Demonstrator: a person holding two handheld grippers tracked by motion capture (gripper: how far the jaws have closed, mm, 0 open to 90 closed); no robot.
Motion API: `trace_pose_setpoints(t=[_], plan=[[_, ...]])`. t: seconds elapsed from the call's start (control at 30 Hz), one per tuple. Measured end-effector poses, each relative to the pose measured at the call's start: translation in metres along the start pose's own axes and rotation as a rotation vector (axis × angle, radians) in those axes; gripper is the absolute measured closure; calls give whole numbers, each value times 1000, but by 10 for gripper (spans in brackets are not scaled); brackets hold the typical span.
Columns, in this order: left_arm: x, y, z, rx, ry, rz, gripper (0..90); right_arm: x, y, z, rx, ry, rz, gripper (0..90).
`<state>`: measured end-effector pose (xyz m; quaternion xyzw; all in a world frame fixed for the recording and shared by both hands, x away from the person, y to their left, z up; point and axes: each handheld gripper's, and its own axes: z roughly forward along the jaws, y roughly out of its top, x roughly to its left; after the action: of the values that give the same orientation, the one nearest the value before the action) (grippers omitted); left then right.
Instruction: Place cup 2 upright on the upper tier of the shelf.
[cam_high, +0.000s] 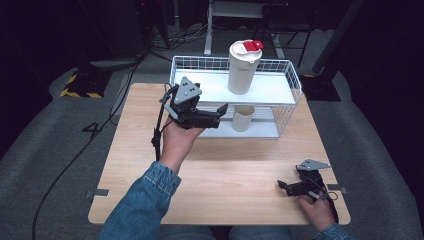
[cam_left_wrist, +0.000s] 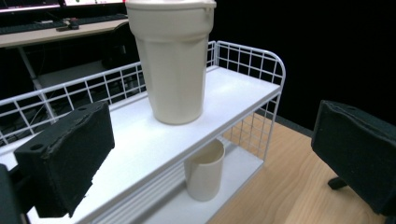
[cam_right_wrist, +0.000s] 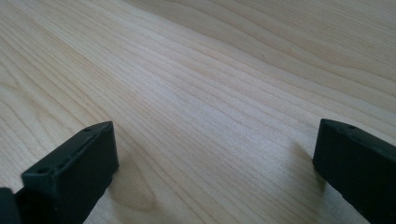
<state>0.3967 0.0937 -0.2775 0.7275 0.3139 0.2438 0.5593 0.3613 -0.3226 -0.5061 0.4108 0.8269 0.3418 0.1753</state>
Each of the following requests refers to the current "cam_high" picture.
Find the black yellow striped base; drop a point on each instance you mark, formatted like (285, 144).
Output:
(83, 85)

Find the grey tape tab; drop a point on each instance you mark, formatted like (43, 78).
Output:
(336, 188)
(98, 192)

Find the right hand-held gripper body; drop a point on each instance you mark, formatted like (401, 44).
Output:
(308, 180)

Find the person's left hand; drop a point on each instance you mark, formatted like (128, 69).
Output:
(178, 143)

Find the black stand with base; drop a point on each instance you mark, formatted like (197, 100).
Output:
(321, 88)

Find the white desk frame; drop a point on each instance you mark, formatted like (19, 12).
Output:
(208, 30)

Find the small cream cup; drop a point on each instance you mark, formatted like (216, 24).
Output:
(242, 120)

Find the person's left leg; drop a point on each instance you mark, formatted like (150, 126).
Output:
(186, 234)

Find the tall white tumbler red lid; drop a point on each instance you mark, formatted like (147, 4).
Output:
(241, 70)

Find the person's right leg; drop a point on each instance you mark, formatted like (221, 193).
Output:
(263, 234)

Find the person's leg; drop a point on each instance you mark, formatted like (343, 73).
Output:
(186, 234)
(263, 234)

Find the person's right hand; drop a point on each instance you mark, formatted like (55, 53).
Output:
(316, 210)

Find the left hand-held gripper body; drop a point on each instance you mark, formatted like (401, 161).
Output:
(186, 106)

